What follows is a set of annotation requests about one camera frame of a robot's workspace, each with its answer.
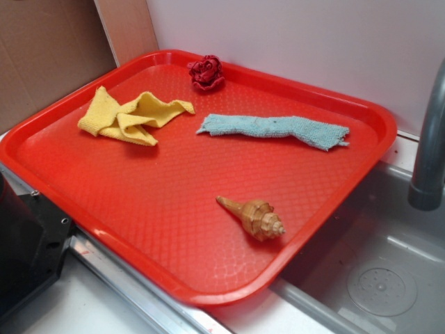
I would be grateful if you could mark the red plastic tray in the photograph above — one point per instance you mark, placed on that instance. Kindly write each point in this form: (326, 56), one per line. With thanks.
(156, 207)

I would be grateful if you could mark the grey faucet spout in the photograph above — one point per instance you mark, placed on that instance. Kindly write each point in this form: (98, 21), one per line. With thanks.
(427, 183)

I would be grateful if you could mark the yellow cloth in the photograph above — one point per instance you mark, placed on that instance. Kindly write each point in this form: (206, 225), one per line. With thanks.
(127, 122)

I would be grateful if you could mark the crumpled dark red cloth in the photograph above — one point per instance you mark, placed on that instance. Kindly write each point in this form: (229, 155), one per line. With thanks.
(207, 73)

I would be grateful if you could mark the brown cardboard panel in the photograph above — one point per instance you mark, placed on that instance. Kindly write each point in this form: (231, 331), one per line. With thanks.
(49, 49)

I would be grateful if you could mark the brown spiral seashell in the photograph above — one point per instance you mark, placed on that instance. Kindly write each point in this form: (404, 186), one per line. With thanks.
(257, 217)

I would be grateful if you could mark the light blue cloth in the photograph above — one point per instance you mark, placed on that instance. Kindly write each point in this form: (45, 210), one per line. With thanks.
(320, 135)

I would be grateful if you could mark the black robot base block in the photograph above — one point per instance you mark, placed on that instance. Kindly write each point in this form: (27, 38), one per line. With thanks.
(35, 235)

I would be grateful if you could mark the grey sink basin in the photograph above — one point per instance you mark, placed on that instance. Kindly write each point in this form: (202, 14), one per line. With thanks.
(376, 266)

